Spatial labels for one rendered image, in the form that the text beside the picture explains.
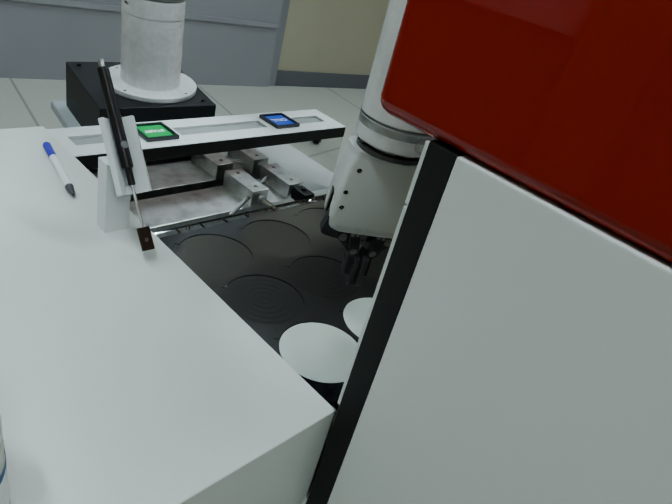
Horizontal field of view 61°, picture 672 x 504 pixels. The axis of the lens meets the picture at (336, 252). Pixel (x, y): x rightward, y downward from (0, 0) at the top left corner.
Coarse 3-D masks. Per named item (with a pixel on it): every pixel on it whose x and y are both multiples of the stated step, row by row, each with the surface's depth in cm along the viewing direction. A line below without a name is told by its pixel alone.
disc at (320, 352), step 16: (288, 336) 66; (304, 336) 67; (320, 336) 67; (336, 336) 68; (288, 352) 64; (304, 352) 64; (320, 352) 65; (336, 352) 66; (352, 352) 66; (304, 368) 62; (320, 368) 63; (336, 368) 64
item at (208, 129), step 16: (272, 112) 112; (288, 112) 114; (304, 112) 116; (320, 112) 119; (64, 128) 84; (80, 128) 85; (96, 128) 87; (176, 128) 94; (192, 128) 97; (208, 128) 98; (224, 128) 100; (240, 128) 102; (256, 128) 102; (272, 128) 104; (288, 128) 106; (304, 128) 108; (320, 128) 110; (64, 144) 80; (80, 144) 82; (96, 144) 82; (144, 144) 86; (160, 144) 87; (176, 144) 89
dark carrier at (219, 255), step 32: (224, 224) 84; (256, 224) 86; (288, 224) 88; (192, 256) 75; (224, 256) 77; (256, 256) 79; (288, 256) 81; (320, 256) 83; (384, 256) 87; (224, 288) 71; (256, 288) 73; (288, 288) 74; (320, 288) 76; (352, 288) 78; (256, 320) 67; (288, 320) 69; (320, 320) 70; (320, 384) 61
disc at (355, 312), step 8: (352, 304) 74; (360, 304) 75; (368, 304) 75; (344, 312) 73; (352, 312) 73; (360, 312) 73; (352, 320) 72; (360, 320) 72; (352, 328) 70; (360, 328) 71
